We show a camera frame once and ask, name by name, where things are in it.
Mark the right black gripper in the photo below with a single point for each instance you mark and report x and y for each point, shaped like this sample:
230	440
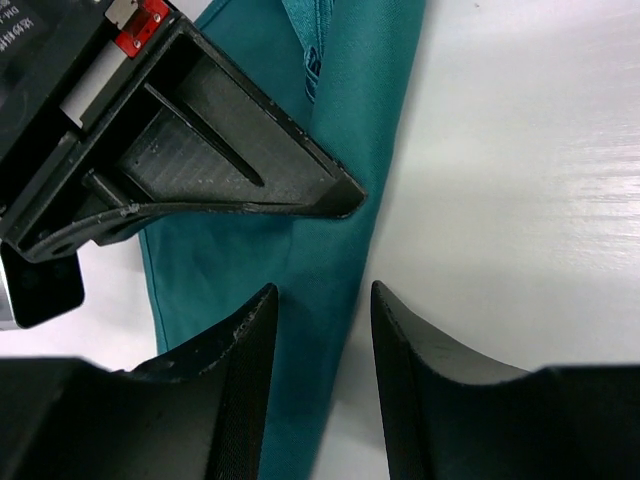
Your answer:
57	59

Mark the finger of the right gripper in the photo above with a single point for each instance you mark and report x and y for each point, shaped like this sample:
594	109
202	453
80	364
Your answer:
186	131

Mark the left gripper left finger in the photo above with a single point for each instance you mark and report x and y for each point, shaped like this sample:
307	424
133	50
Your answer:
195	412

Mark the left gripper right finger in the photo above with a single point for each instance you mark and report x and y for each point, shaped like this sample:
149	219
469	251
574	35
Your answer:
450	412

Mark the teal cloth napkin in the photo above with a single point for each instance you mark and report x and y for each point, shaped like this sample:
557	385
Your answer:
340	69

